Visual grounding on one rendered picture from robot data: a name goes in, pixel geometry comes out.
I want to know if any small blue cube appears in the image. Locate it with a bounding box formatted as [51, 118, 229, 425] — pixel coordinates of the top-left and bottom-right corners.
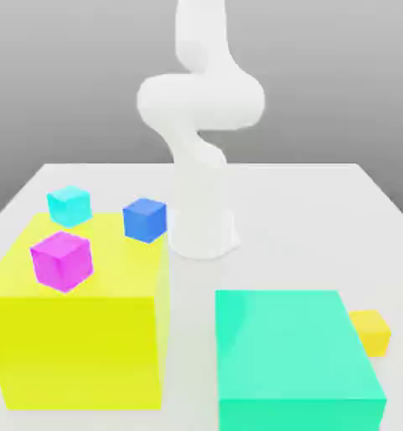
[122, 197, 168, 244]

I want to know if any small cyan cube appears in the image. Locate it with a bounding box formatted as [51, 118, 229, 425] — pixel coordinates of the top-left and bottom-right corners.
[46, 184, 93, 229]

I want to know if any small magenta cube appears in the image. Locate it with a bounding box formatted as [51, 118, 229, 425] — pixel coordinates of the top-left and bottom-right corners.
[29, 231, 94, 294]

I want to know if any small yellow cube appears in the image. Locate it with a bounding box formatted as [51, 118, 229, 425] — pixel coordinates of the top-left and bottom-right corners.
[348, 309, 392, 359]

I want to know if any large turquoise box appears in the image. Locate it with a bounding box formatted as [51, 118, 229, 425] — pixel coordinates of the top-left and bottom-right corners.
[215, 290, 388, 431]

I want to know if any large yellow box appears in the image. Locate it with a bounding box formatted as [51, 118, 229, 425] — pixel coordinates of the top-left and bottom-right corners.
[0, 212, 171, 412]

